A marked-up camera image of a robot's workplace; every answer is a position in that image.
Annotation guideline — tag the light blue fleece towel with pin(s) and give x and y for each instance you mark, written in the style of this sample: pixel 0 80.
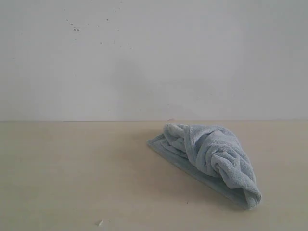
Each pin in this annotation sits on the light blue fleece towel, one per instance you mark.
pixel 212 155

